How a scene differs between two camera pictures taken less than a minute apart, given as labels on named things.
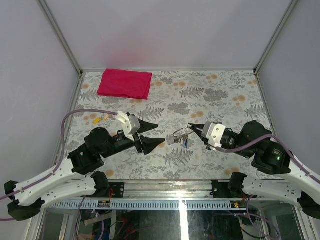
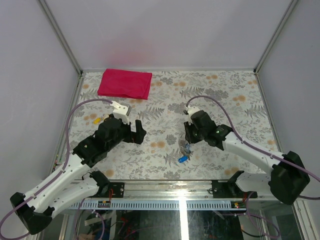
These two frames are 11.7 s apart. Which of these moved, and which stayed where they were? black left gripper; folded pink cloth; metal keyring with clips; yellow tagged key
Moved: metal keyring with clips; black left gripper
Stayed: folded pink cloth; yellow tagged key
